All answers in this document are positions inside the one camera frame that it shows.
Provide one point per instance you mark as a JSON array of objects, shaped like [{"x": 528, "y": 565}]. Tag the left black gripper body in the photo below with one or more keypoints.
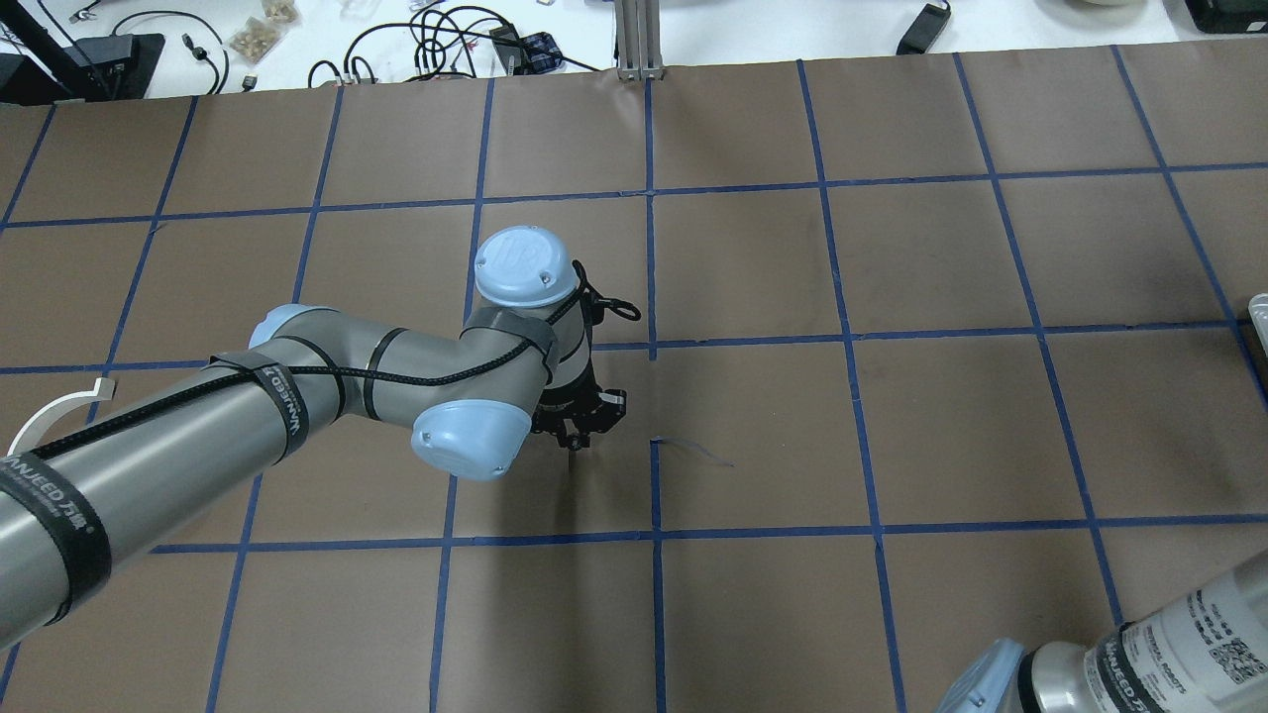
[{"x": 573, "y": 424}]

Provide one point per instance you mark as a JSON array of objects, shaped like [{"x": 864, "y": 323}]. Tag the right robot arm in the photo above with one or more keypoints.
[{"x": 1204, "y": 652}]

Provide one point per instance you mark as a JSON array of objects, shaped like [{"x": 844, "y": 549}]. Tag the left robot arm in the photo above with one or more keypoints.
[{"x": 77, "y": 508}]

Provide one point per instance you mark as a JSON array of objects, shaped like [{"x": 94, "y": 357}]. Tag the bag of wooden pieces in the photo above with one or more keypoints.
[{"x": 263, "y": 32}]

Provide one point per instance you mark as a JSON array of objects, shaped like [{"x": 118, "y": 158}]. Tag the black power adapter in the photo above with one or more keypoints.
[{"x": 925, "y": 28}]

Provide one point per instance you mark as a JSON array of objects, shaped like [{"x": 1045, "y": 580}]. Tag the aluminium frame post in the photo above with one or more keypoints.
[{"x": 638, "y": 51}]

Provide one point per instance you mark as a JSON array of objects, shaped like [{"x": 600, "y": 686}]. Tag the white curved plastic bracket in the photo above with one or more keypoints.
[{"x": 39, "y": 424}]

